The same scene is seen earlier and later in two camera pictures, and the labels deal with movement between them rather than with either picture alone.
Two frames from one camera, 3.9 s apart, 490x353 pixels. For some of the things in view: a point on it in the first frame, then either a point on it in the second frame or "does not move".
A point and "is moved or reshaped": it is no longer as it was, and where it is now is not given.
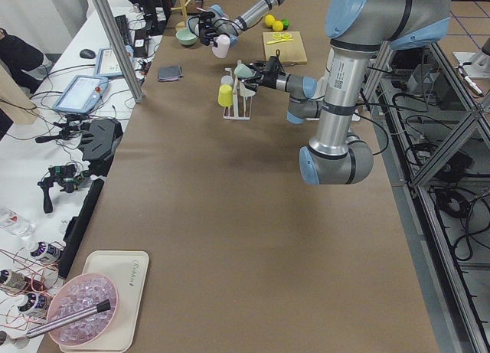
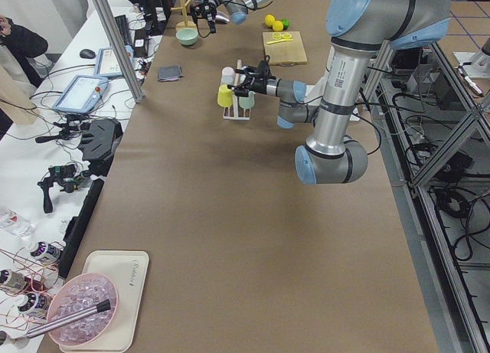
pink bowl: x=78 y=292 does not move
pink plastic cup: x=221 y=50 -> x=228 y=75
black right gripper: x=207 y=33 -> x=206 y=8
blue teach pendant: x=82 y=94 does not move
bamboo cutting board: x=291 y=51 does not move
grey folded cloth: x=170 y=73 does not move
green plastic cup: x=243 y=70 is moved or reshaped
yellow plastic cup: x=225 y=96 does not move
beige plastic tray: x=129 y=269 does not move
